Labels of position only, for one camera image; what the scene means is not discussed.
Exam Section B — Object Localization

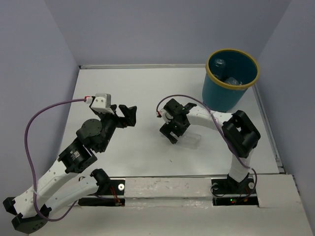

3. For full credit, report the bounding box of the clear slim plastic bottle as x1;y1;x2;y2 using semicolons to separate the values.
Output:
211;59;226;82

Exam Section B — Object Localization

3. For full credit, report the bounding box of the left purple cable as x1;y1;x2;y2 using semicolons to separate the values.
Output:
25;97;87;222

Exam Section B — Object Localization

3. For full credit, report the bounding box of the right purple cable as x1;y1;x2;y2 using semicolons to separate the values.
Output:
156;94;258;197

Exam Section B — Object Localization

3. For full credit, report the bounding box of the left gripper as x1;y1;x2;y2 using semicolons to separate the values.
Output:
97;104;138;152

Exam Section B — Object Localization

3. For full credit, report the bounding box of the green label plastic bottle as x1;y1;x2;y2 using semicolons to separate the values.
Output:
224;77;242;86

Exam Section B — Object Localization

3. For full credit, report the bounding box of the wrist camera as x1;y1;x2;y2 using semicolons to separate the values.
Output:
157;109;173;123
84;93;114;114

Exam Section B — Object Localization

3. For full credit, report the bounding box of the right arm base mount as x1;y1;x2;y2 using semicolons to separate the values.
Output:
210;175;259;207

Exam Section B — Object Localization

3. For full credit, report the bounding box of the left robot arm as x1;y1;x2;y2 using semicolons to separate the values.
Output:
3;105;137;234

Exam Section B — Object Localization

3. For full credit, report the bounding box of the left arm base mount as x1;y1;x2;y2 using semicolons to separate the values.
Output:
77;169;126;207

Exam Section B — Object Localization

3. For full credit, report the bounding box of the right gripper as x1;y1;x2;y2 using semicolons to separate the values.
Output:
159;116;189;144

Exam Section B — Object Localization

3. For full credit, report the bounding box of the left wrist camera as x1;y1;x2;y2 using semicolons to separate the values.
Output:
84;93;114;114

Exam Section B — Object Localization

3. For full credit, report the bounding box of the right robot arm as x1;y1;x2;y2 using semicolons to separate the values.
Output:
156;95;261;193

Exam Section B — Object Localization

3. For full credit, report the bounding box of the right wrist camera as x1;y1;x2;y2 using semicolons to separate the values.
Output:
157;109;173;123

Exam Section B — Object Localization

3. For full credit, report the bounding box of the purple cable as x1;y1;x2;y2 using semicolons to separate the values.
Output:
25;97;87;222
156;94;258;197

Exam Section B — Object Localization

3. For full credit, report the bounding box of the blue bin yellow rim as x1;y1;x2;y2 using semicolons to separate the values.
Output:
202;49;260;112

